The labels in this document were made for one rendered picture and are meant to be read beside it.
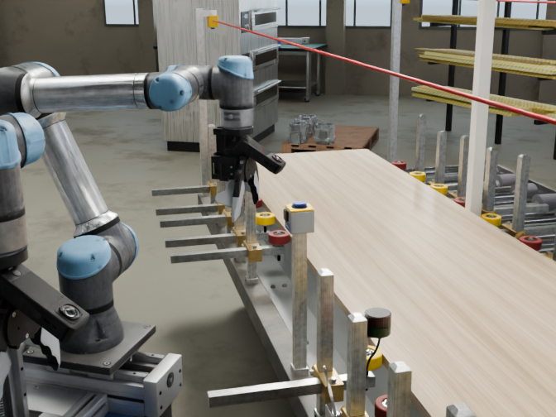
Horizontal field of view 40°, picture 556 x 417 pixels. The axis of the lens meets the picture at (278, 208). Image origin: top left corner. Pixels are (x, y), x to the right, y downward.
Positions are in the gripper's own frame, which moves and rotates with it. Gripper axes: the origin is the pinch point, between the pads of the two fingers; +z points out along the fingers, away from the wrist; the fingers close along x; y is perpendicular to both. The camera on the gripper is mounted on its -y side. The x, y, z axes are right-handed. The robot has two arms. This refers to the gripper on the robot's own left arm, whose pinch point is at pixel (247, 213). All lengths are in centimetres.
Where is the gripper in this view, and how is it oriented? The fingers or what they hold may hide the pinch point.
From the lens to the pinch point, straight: 173.2
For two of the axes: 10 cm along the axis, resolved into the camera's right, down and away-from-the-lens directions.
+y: -9.6, -0.8, 2.9
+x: -3.0, 2.7, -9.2
